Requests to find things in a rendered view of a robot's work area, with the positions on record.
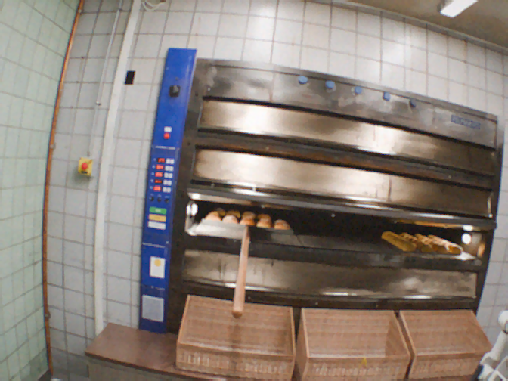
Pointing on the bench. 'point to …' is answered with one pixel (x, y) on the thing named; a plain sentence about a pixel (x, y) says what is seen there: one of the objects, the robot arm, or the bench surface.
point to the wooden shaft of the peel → (241, 277)
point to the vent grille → (153, 308)
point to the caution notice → (157, 267)
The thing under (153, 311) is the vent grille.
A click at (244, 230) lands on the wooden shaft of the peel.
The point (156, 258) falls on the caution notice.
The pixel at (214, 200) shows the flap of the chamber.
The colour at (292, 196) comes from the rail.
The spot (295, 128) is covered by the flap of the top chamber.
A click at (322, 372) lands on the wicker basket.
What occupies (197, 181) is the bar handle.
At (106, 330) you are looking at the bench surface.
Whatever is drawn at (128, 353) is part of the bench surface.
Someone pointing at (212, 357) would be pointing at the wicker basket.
